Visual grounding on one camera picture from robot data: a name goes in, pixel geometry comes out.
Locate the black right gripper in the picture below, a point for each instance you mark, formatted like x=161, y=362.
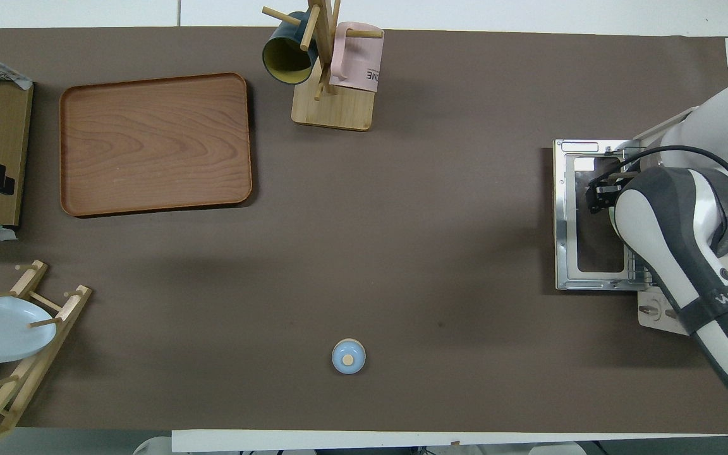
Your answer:
x=629, y=177

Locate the white toaster oven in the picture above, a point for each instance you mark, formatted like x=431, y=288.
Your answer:
x=566, y=253

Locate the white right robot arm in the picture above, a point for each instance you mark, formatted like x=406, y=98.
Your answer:
x=673, y=253

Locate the wooden plate rack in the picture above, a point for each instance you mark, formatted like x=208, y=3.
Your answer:
x=73, y=303

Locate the brown wooden tray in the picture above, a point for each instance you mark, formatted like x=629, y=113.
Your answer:
x=155, y=145

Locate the large brown table mat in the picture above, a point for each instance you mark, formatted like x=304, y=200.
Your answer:
x=402, y=253

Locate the pink mug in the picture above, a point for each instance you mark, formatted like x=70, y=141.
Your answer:
x=357, y=69

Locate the wooden mug tree stand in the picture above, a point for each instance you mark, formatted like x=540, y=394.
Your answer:
x=339, y=114

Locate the blue bell with wooden knob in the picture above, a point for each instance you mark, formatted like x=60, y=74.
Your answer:
x=348, y=357

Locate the dark blue mug yellow inside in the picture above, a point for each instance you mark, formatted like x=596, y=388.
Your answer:
x=285, y=57

